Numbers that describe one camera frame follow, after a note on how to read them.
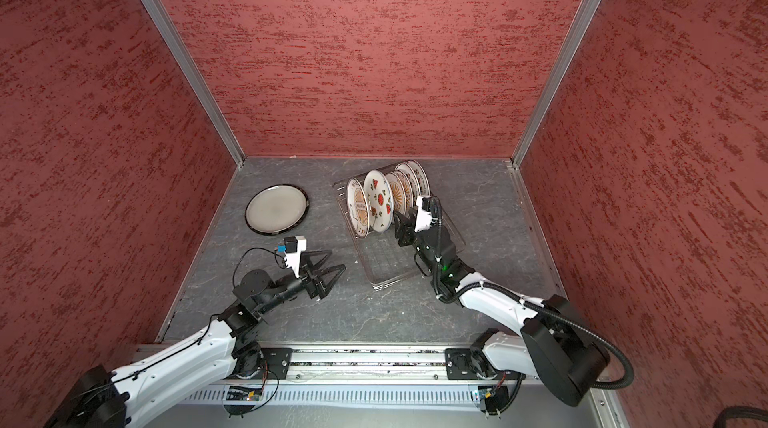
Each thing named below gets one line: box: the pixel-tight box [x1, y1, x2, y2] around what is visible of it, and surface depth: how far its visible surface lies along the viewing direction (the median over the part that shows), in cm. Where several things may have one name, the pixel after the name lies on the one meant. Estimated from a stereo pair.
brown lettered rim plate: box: [346, 177, 371, 239], surface depth 97 cm
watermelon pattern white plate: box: [363, 170, 394, 232], surface depth 96 cm
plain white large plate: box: [244, 183, 310, 236], surface depth 105 cm
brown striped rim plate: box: [244, 183, 311, 237], surface depth 105 cm
